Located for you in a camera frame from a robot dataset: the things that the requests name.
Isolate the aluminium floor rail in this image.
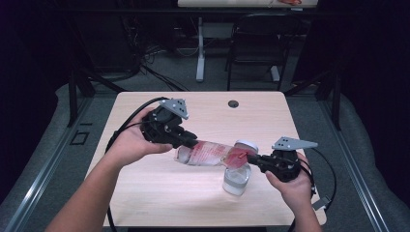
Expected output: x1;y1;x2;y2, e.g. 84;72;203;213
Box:
318;100;392;232
2;96;95;232

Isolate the black folding chair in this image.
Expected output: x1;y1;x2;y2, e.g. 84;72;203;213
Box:
224;13;308;92

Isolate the person's left hand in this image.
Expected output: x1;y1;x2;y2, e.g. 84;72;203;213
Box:
105;107;173;168

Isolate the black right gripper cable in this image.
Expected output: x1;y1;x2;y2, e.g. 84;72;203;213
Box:
288;146;338;232

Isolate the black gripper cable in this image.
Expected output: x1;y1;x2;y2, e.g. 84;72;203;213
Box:
288;146;338;232
103;96;169;232

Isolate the pale wooden desk top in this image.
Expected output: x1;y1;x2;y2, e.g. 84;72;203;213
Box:
177;0;319;9

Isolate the white desk leg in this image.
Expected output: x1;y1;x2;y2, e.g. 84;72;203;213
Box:
195;16;207;83

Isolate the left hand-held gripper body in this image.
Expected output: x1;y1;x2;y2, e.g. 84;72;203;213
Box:
140;98;190;146

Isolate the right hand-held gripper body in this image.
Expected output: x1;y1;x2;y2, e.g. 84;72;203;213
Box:
259;136;318;183

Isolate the clear plastic jar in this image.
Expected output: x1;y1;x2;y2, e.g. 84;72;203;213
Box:
221;162;252;197

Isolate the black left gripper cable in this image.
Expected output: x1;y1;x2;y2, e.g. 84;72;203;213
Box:
103;96;169;232

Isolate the grey cable plug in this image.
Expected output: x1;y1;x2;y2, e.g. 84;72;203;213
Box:
310;195;332;212

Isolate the person's right hand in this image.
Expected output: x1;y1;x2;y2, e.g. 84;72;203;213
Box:
264;154;315;214

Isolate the black metal stand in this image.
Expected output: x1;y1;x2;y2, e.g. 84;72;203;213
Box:
283;68;343;131
66;68;128;128

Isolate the pink spouted refill pouch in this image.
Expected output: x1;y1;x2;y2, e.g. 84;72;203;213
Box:
174;139;256;170

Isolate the bundle of black floor cables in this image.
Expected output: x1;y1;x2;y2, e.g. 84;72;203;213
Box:
121;14;191;93

